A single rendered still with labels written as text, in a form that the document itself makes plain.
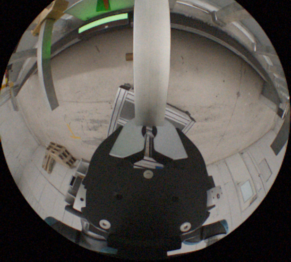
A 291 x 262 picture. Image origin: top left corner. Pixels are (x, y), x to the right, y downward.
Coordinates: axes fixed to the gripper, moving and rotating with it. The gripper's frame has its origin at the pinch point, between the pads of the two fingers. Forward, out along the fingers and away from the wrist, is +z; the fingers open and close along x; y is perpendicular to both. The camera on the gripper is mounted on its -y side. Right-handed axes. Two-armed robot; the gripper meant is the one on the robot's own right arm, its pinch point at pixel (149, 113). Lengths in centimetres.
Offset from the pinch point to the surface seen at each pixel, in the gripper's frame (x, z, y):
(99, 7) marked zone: -12.4, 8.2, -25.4
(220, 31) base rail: 22.9, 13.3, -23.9
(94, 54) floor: -62, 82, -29
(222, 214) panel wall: 189, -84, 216
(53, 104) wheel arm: -23.5, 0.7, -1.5
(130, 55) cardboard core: -18, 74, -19
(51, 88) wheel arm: -23.5, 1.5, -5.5
